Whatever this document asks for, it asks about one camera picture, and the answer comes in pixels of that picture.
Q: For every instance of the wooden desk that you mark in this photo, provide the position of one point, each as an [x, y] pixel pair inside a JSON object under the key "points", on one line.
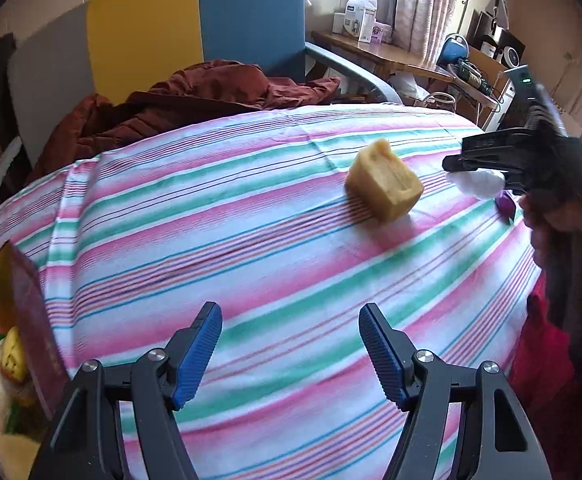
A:
{"points": [[396, 57]]}

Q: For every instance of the maroon jacket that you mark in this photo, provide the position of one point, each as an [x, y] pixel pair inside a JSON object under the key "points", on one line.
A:
{"points": [[181, 95]]}

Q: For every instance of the yellow toy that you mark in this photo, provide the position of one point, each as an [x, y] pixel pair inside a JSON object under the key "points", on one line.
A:
{"points": [[13, 355]]}

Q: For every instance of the small white product box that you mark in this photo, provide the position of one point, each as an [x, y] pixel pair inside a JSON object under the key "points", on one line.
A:
{"points": [[340, 23]]}

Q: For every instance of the striped tablecloth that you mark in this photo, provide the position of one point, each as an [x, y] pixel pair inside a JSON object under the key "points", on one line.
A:
{"points": [[221, 220]]}

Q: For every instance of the gold tin box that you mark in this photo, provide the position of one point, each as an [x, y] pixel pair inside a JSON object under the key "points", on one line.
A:
{"points": [[31, 310]]}

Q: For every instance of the black power strip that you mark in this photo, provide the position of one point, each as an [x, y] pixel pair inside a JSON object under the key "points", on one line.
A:
{"points": [[473, 77]]}

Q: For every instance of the person's right hand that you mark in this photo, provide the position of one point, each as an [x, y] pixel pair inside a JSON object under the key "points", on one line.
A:
{"points": [[538, 220]]}

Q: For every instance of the cardboard box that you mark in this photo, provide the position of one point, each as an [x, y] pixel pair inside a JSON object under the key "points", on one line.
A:
{"points": [[491, 67]]}

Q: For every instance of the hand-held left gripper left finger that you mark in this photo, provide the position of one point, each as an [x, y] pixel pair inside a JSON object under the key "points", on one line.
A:
{"points": [[198, 355]]}

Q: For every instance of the grey yellow blue chair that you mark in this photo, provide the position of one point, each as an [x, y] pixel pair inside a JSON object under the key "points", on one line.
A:
{"points": [[171, 25]]}

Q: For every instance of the white purple small object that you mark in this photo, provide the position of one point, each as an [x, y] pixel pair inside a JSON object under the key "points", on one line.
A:
{"points": [[476, 185]]}

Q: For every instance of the person's red clothing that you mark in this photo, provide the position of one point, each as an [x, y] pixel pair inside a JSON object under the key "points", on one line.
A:
{"points": [[546, 370]]}

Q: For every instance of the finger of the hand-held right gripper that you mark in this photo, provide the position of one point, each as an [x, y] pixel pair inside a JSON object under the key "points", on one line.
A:
{"points": [[486, 164], [496, 142]]}

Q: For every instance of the person's right forearm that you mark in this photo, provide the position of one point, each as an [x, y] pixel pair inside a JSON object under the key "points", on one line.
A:
{"points": [[581, 270]]}

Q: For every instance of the yellow sponge block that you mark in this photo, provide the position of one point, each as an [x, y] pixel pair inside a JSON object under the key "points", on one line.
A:
{"points": [[381, 180]]}

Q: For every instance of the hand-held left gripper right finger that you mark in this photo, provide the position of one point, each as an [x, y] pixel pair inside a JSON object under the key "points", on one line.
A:
{"points": [[381, 350]]}

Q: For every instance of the patterned curtain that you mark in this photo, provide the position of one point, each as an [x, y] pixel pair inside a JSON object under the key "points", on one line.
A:
{"points": [[431, 5]]}

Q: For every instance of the purple product box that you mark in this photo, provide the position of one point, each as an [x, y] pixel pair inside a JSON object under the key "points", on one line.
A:
{"points": [[382, 34]]}

